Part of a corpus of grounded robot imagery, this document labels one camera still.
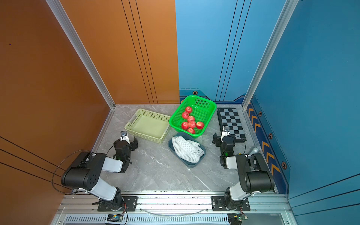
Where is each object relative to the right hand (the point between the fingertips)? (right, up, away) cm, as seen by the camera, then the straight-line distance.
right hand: (223, 133), depth 94 cm
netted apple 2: (-21, +6, +6) cm, 23 cm away
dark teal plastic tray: (-25, -2, 0) cm, 25 cm away
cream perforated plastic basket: (-54, +5, +12) cm, 55 cm away
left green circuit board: (-63, -41, -22) cm, 78 cm away
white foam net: (-25, -8, -11) cm, 29 cm away
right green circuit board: (+2, -39, -24) cm, 46 cm away
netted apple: (-21, +9, +11) cm, 26 cm away
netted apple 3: (-22, +2, +3) cm, 22 cm away
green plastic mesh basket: (-11, +18, +22) cm, 31 cm away
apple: (-26, +5, +7) cm, 27 cm away
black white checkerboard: (+9, +11, +15) cm, 21 cm away
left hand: (-65, -2, 0) cm, 65 cm away
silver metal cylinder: (+20, -10, -4) cm, 23 cm away
